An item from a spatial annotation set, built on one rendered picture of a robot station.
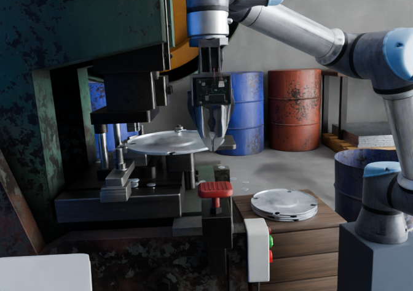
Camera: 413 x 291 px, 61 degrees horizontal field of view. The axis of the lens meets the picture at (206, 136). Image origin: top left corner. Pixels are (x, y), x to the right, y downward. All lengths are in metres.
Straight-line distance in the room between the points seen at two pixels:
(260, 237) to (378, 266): 0.47
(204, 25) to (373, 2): 4.25
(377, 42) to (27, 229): 0.91
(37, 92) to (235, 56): 3.57
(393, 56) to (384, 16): 3.99
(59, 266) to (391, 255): 0.91
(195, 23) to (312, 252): 1.15
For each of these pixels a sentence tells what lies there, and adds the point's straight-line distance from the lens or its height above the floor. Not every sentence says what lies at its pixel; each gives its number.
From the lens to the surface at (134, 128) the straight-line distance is 1.01.
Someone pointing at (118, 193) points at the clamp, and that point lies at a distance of 0.83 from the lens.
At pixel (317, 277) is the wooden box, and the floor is 0.11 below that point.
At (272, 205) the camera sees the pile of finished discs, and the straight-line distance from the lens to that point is 1.58.
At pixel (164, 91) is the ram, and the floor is 0.94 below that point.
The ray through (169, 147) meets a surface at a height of 0.78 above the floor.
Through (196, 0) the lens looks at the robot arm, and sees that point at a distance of 0.63.
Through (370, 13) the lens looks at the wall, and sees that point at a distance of 4.78.
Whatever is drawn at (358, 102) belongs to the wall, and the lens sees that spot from 4.75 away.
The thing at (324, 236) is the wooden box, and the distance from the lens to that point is 1.54.
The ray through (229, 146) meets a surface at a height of 0.78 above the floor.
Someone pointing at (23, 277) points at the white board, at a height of 0.54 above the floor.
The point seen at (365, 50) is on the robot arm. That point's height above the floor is 1.02.
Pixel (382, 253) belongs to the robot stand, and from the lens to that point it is 1.19.
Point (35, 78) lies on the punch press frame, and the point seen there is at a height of 0.99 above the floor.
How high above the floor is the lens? 1.01
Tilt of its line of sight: 12 degrees down
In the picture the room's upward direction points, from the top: 3 degrees counter-clockwise
